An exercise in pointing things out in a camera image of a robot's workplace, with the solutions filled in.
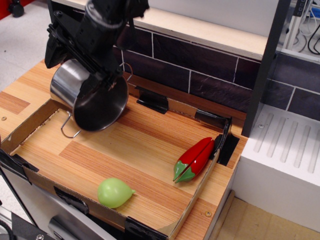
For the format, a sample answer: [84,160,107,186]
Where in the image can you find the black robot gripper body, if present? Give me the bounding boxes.
[48,10,123,77]

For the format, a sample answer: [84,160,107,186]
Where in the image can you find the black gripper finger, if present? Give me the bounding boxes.
[77,74,117,99]
[44,37,69,69]

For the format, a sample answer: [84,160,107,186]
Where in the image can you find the stainless steel pot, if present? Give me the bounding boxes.
[50,59,129,132]

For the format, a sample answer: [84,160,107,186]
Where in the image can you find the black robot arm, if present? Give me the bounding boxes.
[44,0,149,98]

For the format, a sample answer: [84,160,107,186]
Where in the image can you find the cardboard fence with black tape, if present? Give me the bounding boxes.
[0,81,247,240]

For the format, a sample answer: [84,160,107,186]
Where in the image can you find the black caster wheel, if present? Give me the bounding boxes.
[8,0,25,18]

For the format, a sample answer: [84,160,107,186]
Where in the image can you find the light wooden shelf board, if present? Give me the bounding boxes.
[53,0,269,61]

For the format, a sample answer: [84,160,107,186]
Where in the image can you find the green toy pear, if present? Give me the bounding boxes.
[97,177,136,209]

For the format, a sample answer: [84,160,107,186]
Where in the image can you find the red toy chili pepper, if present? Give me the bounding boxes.
[173,137,215,183]

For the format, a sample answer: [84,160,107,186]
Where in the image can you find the white toy sink drainboard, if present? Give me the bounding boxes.
[232,105,320,231]

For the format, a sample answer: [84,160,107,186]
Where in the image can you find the dark grey shelf post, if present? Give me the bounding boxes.
[241,0,291,137]

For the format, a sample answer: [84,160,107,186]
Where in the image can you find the black cables in background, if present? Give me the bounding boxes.
[292,0,320,55]

